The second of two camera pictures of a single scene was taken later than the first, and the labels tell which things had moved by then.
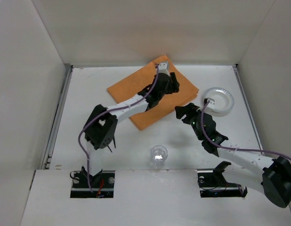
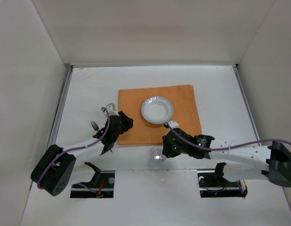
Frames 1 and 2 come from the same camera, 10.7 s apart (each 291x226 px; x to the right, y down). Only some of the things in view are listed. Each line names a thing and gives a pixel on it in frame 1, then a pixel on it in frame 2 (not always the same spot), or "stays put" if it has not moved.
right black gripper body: [188, 113] to [170, 144]
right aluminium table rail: [248, 106] stays put
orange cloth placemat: [129, 87] to [141, 132]
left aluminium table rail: [48, 155] stays put
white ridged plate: [223, 101] to [157, 109]
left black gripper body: [170, 83] to [122, 123]
